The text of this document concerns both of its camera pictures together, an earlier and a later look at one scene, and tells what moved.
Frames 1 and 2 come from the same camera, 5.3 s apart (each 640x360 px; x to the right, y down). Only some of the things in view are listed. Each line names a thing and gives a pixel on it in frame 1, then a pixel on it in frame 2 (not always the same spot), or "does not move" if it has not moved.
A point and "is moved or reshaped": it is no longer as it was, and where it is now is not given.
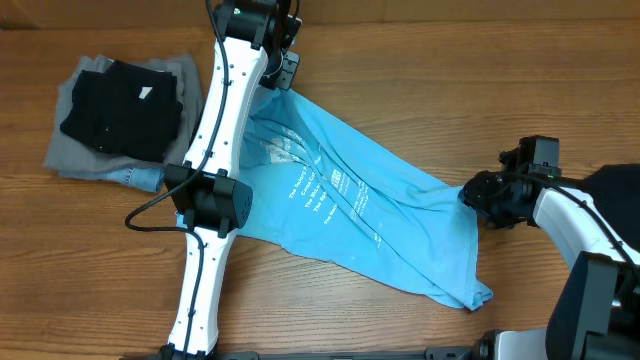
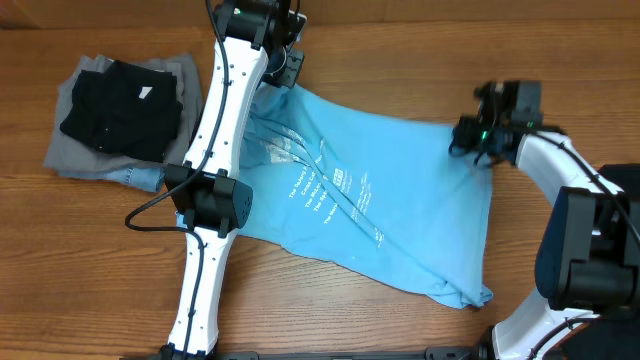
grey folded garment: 72,154 does not move
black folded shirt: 128,110 does not move
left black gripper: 283,78 does not move
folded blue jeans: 142,178 does not move
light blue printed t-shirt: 316,179 is moved or reshaped
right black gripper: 482,195 → 467,134
